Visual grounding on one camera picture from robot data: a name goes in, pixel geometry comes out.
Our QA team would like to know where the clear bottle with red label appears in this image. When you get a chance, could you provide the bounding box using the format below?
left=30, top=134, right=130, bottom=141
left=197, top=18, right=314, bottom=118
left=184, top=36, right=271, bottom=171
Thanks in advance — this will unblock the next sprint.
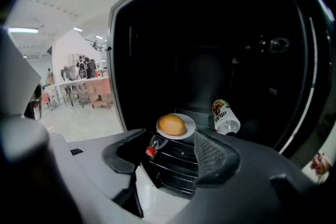
left=211, top=99, right=241, bottom=135

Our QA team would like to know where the golden bread roll food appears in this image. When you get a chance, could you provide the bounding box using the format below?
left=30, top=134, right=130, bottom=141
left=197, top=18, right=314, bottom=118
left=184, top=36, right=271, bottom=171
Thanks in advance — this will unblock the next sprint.
left=157, top=114, right=187, bottom=136

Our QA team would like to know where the white round plate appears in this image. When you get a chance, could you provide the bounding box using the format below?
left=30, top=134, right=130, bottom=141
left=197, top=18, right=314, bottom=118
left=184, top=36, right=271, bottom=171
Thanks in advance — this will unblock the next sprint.
left=155, top=113, right=197, bottom=141

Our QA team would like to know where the black fridge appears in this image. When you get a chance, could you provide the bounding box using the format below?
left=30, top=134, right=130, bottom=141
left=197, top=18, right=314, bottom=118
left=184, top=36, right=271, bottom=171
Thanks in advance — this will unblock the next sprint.
left=106, top=0, right=336, bottom=195

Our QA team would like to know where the clear bottle with red cap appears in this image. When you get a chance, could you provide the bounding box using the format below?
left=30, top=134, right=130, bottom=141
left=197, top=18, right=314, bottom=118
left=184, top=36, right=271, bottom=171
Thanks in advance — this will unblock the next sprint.
left=145, top=137, right=169, bottom=158

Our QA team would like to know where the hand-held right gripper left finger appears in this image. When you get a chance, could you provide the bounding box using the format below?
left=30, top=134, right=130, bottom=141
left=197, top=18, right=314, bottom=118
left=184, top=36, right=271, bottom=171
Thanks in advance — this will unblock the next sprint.
left=101, top=128, right=147, bottom=174

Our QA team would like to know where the orange wooden cabinet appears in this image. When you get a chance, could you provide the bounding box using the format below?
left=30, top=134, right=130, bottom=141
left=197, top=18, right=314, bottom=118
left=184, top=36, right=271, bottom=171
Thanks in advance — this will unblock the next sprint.
left=85, top=77, right=114, bottom=110

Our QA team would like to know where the dark wooden chair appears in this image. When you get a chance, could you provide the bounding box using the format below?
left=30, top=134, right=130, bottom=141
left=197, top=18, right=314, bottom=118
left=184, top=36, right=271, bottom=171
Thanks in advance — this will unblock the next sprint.
left=68, top=88, right=89, bottom=109

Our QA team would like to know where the white house-shaped partition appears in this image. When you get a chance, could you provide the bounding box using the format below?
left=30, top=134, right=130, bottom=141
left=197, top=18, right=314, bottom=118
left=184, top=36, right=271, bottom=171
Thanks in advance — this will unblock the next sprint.
left=51, top=28, right=108, bottom=85

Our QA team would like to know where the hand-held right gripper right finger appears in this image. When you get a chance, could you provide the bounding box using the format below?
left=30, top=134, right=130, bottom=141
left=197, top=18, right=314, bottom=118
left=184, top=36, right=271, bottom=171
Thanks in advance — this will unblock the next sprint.
left=193, top=129, right=241, bottom=185

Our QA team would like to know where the long ceiling light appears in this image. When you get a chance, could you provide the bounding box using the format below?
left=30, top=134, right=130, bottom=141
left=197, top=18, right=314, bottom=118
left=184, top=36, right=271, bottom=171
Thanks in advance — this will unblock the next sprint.
left=7, top=27, right=40, bottom=34

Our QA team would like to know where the white long table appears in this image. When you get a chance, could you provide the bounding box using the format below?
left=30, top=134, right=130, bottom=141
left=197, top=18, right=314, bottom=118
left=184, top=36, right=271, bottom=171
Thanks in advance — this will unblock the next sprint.
left=48, top=78, right=88, bottom=109

